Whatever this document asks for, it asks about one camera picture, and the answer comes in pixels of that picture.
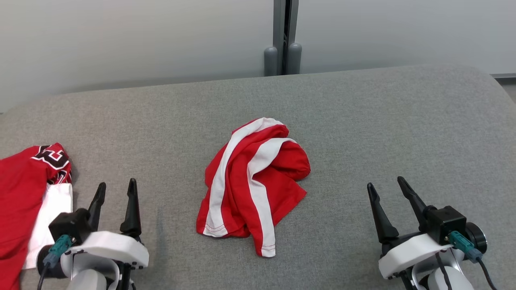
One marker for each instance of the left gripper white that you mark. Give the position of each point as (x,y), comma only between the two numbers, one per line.
(113,245)

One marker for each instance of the grey partition post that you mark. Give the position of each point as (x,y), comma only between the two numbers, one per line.
(279,24)

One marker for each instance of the red shorts with white stripes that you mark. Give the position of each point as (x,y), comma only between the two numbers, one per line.
(238,193)

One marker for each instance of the red jersey with black number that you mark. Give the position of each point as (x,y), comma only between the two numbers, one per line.
(20,193)

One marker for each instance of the white garment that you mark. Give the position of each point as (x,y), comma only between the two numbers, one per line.
(52,209)

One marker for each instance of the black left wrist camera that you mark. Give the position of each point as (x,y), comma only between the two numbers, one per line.
(70,225)

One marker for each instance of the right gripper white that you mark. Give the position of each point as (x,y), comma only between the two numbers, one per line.
(407,253)

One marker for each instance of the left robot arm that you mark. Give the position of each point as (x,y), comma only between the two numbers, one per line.
(88,280)

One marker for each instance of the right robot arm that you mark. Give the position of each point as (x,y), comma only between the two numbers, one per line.
(457,281)

